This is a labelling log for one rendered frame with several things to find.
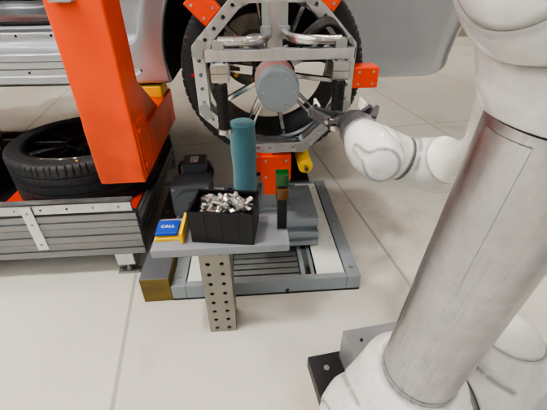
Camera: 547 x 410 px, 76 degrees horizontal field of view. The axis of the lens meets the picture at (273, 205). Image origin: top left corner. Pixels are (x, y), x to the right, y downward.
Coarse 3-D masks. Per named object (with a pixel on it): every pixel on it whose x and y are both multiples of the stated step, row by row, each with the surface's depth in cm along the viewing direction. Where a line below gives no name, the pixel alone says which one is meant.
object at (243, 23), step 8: (240, 16) 156; (248, 16) 156; (256, 16) 156; (232, 24) 157; (240, 24) 157; (248, 24) 158; (256, 24) 158; (240, 32) 159; (248, 32) 159; (256, 32) 159; (232, 48) 162; (240, 80) 171; (248, 80) 171
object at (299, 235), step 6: (288, 228) 164; (294, 228) 164; (300, 228) 164; (306, 228) 165; (312, 228) 165; (288, 234) 159; (294, 234) 160; (300, 234) 160; (306, 234) 160; (312, 234) 160; (294, 240) 161; (300, 240) 162; (306, 240) 162; (312, 240) 162
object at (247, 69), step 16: (224, 16) 115; (208, 48) 120; (208, 64) 126; (240, 64) 126; (256, 64) 130; (320, 80) 131; (320, 96) 145; (240, 112) 151; (256, 112) 136; (288, 112) 158; (304, 112) 148; (256, 128) 144; (272, 128) 146; (288, 128) 144; (304, 128) 139
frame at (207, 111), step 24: (240, 0) 105; (264, 0) 106; (288, 0) 107; (312, 0) 107; (216, 24) 109; (192, 48) 112; (216, 120) 126; (264, 144) 132; (288, 144) 133; (312, 144) 133
